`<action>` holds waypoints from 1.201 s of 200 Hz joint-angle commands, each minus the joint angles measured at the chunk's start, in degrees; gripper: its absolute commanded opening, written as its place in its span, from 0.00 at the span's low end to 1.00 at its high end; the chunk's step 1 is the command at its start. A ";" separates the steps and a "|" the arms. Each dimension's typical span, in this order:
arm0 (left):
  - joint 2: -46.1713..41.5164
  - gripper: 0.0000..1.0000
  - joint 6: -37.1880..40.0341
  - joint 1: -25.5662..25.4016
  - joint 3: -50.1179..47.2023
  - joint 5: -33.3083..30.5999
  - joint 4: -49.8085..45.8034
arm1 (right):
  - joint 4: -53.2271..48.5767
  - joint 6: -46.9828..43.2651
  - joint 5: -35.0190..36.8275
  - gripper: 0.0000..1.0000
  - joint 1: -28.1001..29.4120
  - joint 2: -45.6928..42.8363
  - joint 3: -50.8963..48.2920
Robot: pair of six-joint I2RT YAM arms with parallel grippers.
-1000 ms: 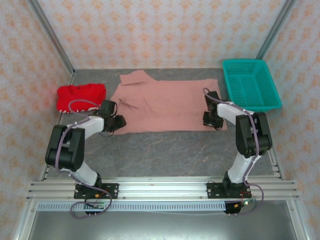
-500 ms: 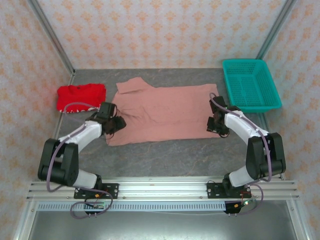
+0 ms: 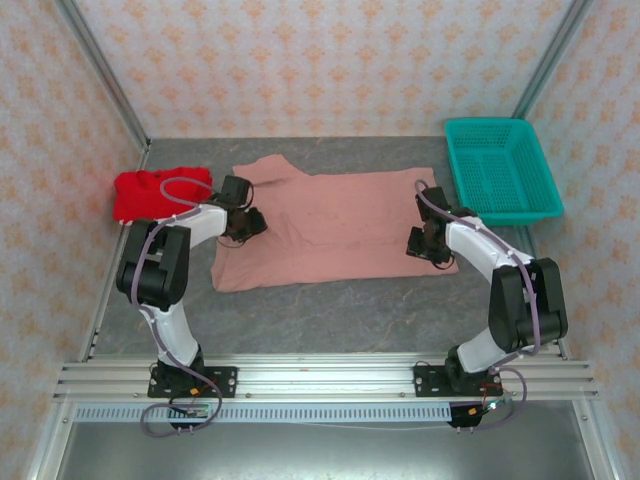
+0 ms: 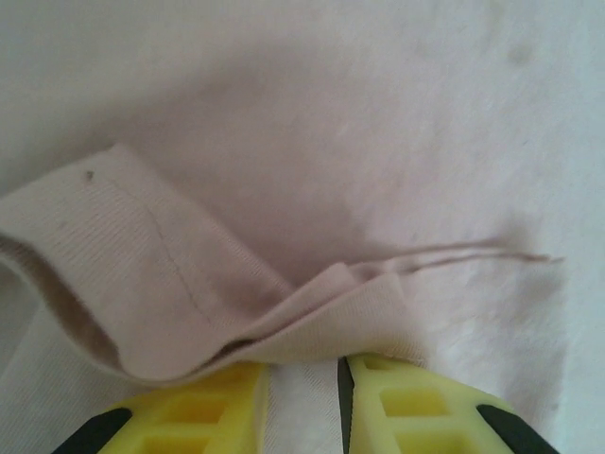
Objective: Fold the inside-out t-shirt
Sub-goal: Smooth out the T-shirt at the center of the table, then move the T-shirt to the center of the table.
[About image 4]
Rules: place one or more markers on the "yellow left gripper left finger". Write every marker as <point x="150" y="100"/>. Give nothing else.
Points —
<point x="189" y="402"/>

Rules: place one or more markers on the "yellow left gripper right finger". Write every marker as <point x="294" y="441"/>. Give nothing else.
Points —
<point x="425" y="392"/>

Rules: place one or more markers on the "pink t-shirt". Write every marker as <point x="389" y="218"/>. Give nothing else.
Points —
<point x="302" y="142"/>

